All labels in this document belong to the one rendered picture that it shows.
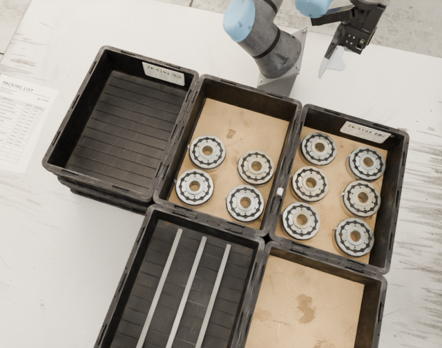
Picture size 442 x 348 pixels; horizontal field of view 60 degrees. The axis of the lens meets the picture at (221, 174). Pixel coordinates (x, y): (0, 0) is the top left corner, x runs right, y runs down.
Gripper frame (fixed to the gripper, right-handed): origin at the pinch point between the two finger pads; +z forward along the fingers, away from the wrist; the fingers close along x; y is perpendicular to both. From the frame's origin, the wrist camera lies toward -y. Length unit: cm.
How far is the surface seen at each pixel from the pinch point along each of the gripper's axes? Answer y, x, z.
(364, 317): 40, -41, 33
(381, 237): 34.7, -23.9, 22.9
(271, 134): -5.1, -12.9, 19.6
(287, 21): -55, 121, 48
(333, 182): 17.3, -14.5, 22.9
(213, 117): -22.1, -18.3, 19.9
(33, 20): -103, -16, 24
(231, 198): -3.1, -36.1, 26.4
